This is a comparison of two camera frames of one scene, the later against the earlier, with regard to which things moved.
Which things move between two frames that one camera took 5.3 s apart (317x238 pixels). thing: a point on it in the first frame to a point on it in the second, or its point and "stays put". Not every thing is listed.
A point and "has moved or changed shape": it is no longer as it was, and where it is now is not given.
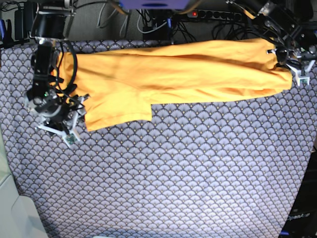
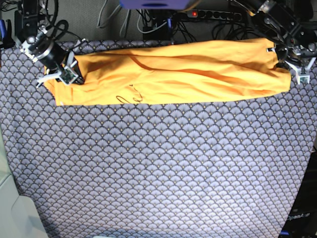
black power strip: x=216 y=15 stays put
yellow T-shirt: x=118 y=86 has moved or changed shape
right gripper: x=299 y=62 stays put
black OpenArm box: x=302 y=222 stays put
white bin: x=19 y=216 stays put
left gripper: x=57 y=115 to x=37 y=44
